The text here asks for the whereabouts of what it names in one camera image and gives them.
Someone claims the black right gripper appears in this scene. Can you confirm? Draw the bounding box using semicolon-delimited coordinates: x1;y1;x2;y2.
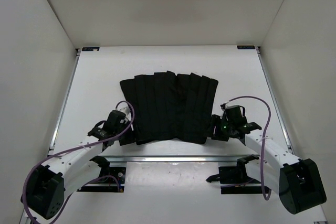
203;115;234;142

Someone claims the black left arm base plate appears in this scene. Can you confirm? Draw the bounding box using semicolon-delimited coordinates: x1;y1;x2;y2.
77;163;127;193

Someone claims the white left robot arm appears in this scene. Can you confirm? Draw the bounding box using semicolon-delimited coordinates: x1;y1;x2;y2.
21;108;132;220

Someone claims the aluminium table rail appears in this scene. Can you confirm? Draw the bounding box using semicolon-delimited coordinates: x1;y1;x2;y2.
105;155;244;163

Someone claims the blue corner label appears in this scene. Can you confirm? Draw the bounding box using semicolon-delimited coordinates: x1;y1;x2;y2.
237;45;255;50
81;47;100;51

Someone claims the blue left corner label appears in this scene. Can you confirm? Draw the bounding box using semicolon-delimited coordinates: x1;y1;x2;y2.
81;47;100;51

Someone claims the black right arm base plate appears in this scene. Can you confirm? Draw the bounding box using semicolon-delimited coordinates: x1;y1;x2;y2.
206;155;262;195

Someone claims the blue right corner label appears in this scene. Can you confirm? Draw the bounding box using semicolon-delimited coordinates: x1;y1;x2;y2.
237;45;255;50

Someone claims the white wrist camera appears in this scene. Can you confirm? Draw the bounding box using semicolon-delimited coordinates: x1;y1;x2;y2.
220;100;230;111
118;106;132;121

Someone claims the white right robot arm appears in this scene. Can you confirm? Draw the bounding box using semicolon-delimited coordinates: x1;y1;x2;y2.
206;105;327;214

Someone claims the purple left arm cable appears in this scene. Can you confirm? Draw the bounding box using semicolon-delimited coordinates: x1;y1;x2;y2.
22;100;137;221

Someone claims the black pleated skirt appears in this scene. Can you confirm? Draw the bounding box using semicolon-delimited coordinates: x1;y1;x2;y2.
120;71;218;145

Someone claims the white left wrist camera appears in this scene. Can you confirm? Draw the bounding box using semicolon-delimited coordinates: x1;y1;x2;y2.
118;106;132;121

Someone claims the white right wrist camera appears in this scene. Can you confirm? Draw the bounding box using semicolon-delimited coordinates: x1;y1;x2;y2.
220;100;230;111

